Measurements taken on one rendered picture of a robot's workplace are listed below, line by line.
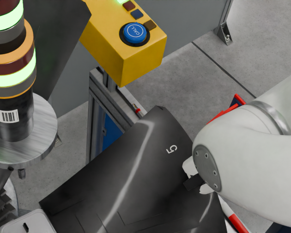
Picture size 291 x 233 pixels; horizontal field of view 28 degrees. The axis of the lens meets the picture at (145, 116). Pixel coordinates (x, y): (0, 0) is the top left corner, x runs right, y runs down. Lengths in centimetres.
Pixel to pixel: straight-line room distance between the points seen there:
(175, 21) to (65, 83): 48
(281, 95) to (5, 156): 25
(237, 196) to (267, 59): 199
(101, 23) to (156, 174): 36
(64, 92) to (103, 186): 126
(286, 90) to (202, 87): 180
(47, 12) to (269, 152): 29
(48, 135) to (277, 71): 202
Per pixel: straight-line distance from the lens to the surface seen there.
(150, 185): 78
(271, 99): 54
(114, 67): 105
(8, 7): 35
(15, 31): 37
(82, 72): 198
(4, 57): 38
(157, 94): 226
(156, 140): 80
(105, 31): 103
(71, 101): 209
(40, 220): 75
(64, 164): 209
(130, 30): 103
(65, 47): 63
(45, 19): 63
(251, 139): 47
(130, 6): 107
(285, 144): 46
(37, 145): 47
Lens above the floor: 187
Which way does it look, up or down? 58 degrees down
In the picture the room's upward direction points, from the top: 12 degrees clockwise
